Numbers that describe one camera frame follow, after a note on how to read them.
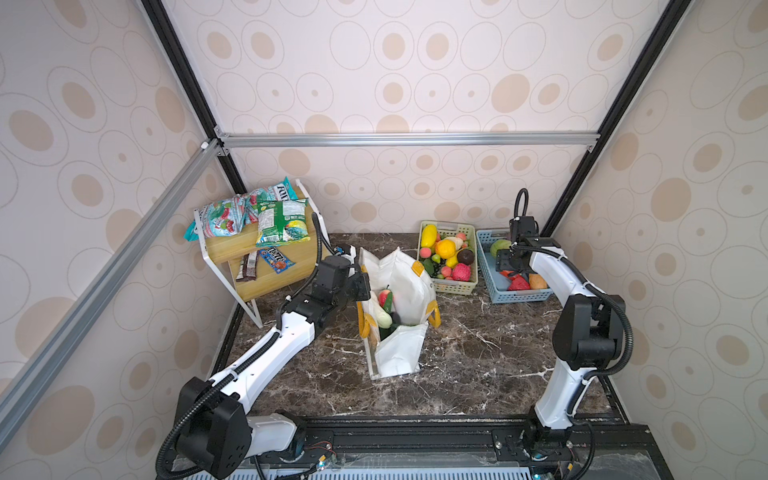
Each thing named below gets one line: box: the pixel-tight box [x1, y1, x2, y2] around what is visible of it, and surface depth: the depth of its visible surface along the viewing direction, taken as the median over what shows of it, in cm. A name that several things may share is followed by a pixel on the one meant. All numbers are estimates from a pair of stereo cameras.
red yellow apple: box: [378, 289, 393, 312], surface depth 97 cm
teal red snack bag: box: [183, 195, 248, 242], surface depth 76 cm
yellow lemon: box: [421, 224, 437, 248], surface depth 111 cm
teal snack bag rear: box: [245, 176, 298, 223], surface depth 83 cm
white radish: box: [376, 307, 393, 329], surface depth 89 cm
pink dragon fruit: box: [452, 263, 471, 282], surface depth 104 cm
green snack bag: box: [256, 198, 311, 247], surface depth 75 cm
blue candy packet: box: [259, 247, 296, 274], surface depth 91 cm
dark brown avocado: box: [457, 249, 475, 265], surface depth 106 cm
